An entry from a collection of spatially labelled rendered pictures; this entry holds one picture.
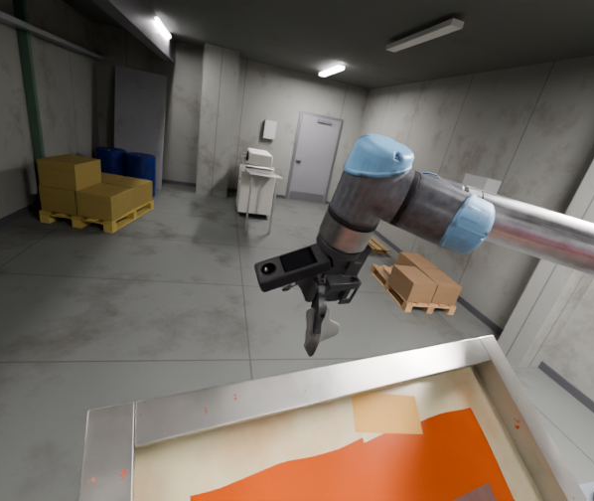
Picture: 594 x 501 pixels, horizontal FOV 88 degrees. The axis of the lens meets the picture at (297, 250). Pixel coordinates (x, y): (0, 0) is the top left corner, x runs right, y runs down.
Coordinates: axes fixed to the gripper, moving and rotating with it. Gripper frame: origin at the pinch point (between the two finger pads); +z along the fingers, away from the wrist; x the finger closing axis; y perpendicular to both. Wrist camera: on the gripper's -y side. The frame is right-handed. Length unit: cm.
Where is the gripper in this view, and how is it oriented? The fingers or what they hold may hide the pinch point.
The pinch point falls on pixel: (291, 321)
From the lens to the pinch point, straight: 59.1
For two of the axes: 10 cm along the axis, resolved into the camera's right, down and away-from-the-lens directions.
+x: -3.2, -6.6, 6.8
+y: 9.0, 0.0, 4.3
